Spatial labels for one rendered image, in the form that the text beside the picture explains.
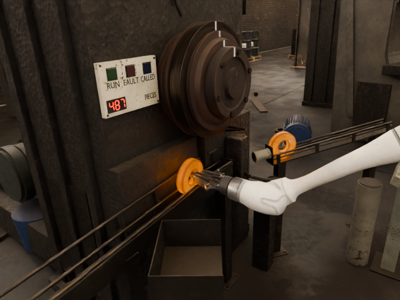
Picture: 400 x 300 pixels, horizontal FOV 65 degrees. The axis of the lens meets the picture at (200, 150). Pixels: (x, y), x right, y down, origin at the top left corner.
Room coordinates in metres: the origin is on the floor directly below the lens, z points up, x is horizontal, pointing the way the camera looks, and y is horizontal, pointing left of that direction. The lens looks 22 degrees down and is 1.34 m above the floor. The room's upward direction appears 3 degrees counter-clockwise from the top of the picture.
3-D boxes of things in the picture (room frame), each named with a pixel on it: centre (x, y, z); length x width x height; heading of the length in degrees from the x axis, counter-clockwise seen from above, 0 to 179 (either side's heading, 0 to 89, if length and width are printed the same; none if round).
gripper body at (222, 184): (1.10, -0.08, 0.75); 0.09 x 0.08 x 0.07; 53
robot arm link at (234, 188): (1.06, -0.14, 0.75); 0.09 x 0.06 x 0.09; 143
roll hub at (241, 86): (1.27, -0.13, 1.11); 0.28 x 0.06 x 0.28; 142
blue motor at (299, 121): (3.37, -1.10, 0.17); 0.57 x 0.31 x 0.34; 162
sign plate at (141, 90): (1.13, 0.24, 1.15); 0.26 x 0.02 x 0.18; 142
